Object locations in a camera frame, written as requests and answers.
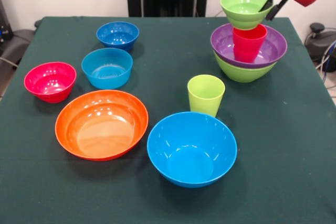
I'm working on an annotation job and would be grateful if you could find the small ribbed green bowl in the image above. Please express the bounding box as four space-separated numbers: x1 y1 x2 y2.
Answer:
219 0 275 31

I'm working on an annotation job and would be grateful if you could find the red plastic cup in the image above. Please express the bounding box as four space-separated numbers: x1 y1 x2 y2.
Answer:
232 23 268 64

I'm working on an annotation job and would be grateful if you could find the purple plastic bowl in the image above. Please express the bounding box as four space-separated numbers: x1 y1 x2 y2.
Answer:
209 23 288 69

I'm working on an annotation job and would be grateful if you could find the large green bowl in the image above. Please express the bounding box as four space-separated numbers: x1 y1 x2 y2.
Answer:
213 50 278 83

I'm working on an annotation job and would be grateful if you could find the green plastic cup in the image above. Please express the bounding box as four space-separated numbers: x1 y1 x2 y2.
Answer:
187 74 226 118

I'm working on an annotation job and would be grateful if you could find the dark blue bowl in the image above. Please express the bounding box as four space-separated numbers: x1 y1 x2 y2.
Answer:
96 21 140 52

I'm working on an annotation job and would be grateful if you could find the large light blue bowl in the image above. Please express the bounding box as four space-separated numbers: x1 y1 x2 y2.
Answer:
146 111 238 189

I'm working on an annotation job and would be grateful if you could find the ribbed light blue bowl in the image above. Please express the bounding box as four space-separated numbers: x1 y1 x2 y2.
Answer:
81 47 133 90

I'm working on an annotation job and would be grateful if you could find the dark green table cloth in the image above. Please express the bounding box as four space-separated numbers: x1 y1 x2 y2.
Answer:
0 16 336 224

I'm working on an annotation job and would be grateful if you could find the orange plastic bowl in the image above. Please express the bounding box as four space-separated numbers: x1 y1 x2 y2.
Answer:
54 89 150 162

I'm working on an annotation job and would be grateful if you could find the pink plastic bowl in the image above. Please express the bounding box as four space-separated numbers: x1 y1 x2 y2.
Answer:
23 61 77 104

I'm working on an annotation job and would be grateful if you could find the black box device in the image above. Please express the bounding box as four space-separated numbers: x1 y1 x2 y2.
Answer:
0 0 14 41

